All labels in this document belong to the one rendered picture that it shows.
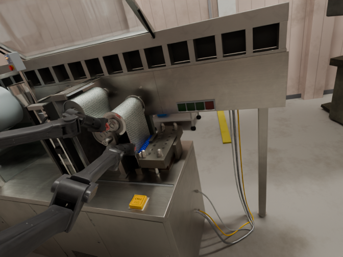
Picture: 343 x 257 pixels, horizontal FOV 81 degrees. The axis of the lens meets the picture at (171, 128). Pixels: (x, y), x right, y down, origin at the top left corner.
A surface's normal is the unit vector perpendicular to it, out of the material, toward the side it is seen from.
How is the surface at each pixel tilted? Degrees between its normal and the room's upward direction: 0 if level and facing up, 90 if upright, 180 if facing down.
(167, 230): 90
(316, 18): 90
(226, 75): 90
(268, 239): 0
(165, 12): 90
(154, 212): 0
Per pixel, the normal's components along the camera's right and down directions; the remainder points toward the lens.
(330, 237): -0.20, -0.87
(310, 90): -0.12, 0.48
